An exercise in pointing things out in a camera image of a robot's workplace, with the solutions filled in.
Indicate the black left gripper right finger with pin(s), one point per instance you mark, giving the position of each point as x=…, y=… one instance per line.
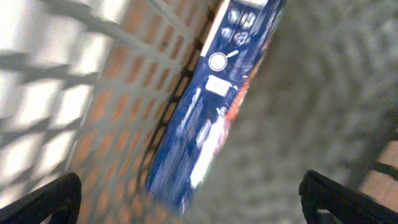
x=348, y=206

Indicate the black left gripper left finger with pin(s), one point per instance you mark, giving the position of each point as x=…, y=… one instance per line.
x=60, y=200

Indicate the grey plastic basket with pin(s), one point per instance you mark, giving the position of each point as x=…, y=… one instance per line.
x=87, y=87

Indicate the blue food box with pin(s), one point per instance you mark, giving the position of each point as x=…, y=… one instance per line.
x=231, y=55

